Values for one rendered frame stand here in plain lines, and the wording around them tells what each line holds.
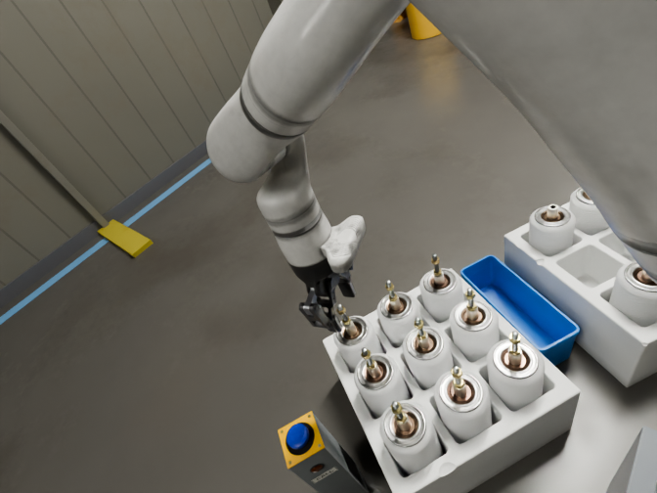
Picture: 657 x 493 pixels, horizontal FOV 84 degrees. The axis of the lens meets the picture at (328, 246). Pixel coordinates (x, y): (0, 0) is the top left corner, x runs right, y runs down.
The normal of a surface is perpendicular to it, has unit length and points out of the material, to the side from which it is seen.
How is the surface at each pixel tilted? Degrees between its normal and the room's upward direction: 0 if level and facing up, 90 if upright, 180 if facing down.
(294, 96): 106
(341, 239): 6
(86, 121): 90
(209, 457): 0
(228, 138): 75
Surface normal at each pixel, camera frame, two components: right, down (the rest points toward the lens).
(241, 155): -0.41, 0.70
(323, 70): 0.14, 0.81
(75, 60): 0.73, 0.24
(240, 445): -0.33, -0.70
